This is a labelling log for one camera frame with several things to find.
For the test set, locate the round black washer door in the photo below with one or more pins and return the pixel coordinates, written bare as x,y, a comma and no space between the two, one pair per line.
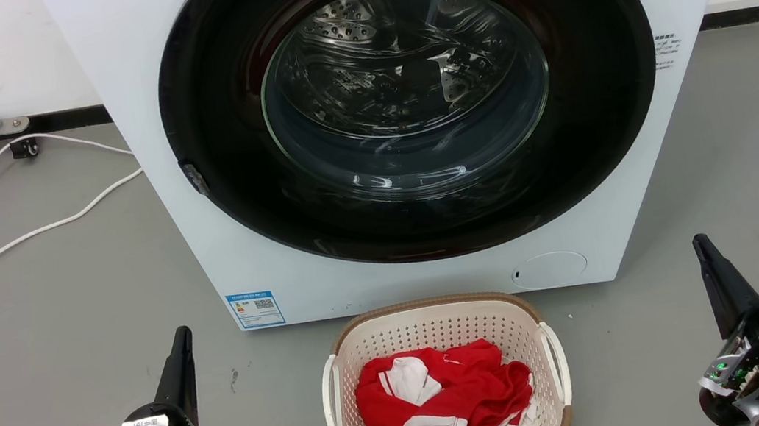
220,79

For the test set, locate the small printed text sticker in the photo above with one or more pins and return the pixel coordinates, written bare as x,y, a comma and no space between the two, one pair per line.
665,52

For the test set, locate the small black caster wheel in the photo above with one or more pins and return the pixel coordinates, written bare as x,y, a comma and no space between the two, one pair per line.
25,148

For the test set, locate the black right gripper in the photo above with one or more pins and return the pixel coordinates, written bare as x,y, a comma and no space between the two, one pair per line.
746,362

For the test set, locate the white front-load washing machine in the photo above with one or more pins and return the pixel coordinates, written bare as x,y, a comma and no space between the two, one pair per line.
209,267

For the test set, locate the white and brown laundry basket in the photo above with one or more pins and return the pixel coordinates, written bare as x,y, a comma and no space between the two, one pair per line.
439,323

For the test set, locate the round white filter cover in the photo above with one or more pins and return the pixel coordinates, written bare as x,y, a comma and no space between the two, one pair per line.
549,269

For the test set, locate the red and white garment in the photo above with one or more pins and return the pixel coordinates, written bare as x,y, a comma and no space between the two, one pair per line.
478,385

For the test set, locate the blue energy label sticker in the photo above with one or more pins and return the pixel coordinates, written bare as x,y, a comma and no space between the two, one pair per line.
256,310

